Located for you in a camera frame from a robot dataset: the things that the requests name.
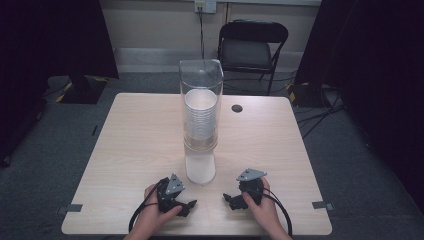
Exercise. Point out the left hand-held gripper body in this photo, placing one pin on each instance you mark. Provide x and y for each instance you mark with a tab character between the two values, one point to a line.
165	196

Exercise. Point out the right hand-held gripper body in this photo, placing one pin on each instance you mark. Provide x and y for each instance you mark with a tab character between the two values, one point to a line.
253	188

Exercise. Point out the person's left hand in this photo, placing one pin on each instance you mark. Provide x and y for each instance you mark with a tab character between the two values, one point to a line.
153	216

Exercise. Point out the person's right hand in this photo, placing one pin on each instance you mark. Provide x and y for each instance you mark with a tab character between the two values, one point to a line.
266	213

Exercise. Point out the white paper cup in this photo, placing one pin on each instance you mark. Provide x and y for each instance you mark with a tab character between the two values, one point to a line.
200	168

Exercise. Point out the grey tape strip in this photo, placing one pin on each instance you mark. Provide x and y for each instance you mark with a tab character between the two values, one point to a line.
70	208
322	205

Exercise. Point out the black table grommet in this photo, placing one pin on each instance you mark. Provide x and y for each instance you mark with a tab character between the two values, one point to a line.
237	108

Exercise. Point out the stack of white paper cups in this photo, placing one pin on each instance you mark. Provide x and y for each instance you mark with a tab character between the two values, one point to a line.
201	116

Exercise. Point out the black stand base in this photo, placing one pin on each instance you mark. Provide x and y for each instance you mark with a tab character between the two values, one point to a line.
85	91
305	95

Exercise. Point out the clear plastic cup dispenser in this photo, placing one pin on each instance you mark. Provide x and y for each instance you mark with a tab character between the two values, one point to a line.
201	76

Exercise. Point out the black folding chair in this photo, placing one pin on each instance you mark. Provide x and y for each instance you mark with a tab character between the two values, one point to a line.
246	53

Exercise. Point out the dark curtain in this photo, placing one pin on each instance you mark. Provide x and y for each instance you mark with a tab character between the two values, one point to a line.
376	66
40	40

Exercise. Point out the white wall outlet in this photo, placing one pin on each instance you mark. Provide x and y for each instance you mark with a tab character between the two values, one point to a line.
205	5

